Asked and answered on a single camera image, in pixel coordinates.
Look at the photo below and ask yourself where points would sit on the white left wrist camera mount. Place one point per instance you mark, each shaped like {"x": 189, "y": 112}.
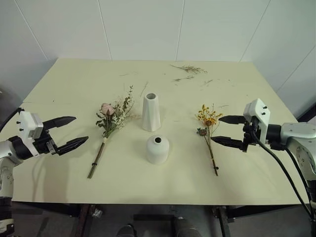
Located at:
{"x": 28, "y": 121}

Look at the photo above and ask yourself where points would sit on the pink rose dried bouquet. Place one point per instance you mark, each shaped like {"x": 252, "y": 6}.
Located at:
{"x": 109, "y": 118}

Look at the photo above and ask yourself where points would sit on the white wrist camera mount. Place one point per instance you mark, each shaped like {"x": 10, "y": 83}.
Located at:
{"x": 256, "y": 109}
{"x": 28, "y": 121}

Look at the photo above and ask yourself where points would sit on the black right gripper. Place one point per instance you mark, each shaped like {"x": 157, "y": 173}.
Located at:
{"x": 249, "y": 134}

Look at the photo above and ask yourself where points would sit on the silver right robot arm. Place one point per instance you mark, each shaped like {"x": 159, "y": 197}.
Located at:
{"x": 300, "y": 138}

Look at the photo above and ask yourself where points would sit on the round white ceramic vase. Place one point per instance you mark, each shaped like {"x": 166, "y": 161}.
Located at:
{"x": 157, "y": 150}

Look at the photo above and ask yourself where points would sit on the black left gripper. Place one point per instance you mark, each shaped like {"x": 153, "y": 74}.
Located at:
{"x": 44, "y": 144}

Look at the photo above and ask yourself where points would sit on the large dried grass sprig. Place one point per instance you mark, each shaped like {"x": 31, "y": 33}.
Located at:
{"x": 190, "y": 69}

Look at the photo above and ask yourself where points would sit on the small dried grass sprig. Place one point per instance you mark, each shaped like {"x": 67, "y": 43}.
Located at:
{"x": 184, "y": 78}

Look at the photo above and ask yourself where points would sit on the tall white faceted vase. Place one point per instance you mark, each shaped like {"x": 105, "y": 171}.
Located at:
{"x": 150, "y": 112}

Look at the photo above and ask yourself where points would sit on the dark round object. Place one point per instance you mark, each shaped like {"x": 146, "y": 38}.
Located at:
{"x": 6, "y": 108}

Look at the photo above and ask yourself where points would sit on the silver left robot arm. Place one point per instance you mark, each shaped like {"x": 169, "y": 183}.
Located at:
{"x": 5, "y": 170}

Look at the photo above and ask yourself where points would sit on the thin loose dry twig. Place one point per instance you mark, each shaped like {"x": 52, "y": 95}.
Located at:
{"x": 206, "y": 83}

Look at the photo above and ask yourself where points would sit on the dark rounded shape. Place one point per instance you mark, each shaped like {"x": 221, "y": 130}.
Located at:
{"x": 186, "y": 228}
{"x": 126, "y": 230}

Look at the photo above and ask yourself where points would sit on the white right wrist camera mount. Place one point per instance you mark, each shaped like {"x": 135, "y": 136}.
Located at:
{"x": 256, "y": 109}

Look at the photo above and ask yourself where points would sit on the pale loose straw stem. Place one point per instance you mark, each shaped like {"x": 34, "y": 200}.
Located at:
{"x": 143, "y": 89}

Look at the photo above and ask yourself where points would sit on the yellow dried flower bouquet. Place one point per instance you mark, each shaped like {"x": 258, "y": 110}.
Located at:
{"x": 208, "y": 121}

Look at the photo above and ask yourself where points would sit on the small clear plastic wrapper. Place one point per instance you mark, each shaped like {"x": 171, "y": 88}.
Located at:
{"x": 97, "y": 213}

